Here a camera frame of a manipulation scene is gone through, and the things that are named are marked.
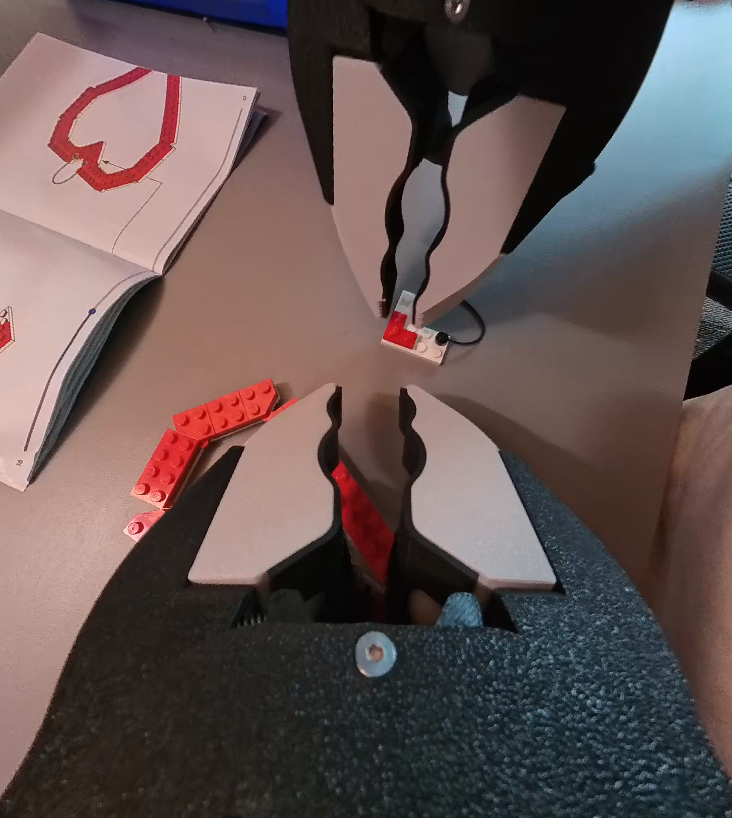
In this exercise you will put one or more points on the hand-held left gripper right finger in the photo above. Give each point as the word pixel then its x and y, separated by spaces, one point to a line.
pixel 474 511

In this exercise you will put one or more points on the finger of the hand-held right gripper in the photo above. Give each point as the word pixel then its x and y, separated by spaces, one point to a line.
pixel 494 192
pixel 363 160

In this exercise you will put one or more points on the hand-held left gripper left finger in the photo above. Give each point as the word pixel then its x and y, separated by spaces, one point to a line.
pixel 276 505

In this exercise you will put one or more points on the red brick heart frame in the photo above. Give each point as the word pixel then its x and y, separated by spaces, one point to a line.
pixel 168 466

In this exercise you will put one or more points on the small red plate brick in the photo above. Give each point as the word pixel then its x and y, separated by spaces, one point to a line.
pixel 398 329

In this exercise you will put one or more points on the white plate brick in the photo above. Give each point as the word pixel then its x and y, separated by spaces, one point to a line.
pixel 430 349

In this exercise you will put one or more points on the white instruction booklet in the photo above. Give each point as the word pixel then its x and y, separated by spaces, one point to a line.
pixel 21 255

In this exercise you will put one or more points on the grey desk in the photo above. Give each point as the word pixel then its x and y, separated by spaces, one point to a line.
pixel 276 287

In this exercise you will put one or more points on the blue plastic bin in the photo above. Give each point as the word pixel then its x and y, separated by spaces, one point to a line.
pixel 244 11

